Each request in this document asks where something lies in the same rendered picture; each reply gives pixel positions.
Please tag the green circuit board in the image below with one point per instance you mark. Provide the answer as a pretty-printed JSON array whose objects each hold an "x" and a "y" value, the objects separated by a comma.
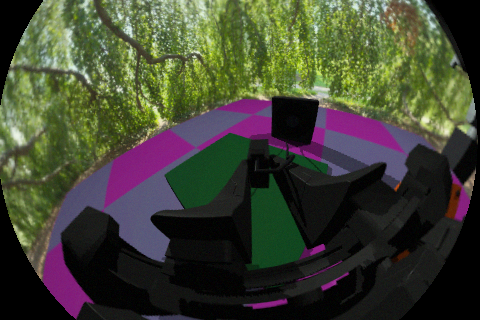
[{"x": 275, "y": 237}]

